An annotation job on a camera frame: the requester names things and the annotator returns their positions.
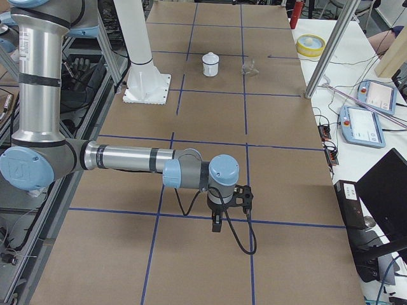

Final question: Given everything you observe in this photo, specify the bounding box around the near teach pendant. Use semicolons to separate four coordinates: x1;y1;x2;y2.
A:
339;105;386;148

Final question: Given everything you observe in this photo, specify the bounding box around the black desktop computer box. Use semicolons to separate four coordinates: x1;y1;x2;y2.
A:
333;179;401;283

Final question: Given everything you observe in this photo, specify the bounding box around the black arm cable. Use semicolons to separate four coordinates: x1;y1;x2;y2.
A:
174;186;258;255

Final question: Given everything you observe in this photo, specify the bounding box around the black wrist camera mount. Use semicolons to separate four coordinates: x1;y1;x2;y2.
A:
228;184;254;215

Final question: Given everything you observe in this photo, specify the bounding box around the aluminium frame post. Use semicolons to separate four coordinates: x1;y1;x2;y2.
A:
305;0;361;99

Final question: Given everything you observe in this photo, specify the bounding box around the orange black adapter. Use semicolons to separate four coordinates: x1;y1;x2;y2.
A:
324;147;339;166
318;124;331;141

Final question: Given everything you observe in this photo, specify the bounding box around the red cylinder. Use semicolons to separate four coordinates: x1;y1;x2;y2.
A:
290;0;304;29

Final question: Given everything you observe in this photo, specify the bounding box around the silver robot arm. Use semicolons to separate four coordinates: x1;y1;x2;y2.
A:
1;1;239;232

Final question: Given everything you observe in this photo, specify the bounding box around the white enamel mug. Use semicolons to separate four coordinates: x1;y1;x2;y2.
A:
203;62;219;77

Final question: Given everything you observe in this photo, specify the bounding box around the teach pendant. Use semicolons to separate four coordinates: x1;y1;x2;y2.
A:
339;105;386;148
357;79;397;115

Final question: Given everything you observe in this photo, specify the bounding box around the white enamel cup lid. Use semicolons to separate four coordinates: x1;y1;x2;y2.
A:
202;52;219;65

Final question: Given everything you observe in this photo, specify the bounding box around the black monitor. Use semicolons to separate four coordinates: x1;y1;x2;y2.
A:
356;148;406;241

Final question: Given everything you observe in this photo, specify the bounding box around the yellow rimmed bowl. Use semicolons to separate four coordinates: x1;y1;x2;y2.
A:
296;34;326;58

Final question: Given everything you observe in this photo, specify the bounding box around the orange black adapter far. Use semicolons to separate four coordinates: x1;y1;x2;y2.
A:
318;124;331;141

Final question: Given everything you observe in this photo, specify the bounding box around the far teach pendant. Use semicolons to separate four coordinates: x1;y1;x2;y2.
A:
357;79;397;115

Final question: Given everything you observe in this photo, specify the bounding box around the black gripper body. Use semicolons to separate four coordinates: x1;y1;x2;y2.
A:
210;203;224;220

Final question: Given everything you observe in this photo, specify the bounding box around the white camera pedestal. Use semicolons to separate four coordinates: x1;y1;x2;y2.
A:
114;0;171;105

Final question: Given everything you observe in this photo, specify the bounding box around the orange black adapter near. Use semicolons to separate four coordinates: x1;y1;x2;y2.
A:
324;147;339;166

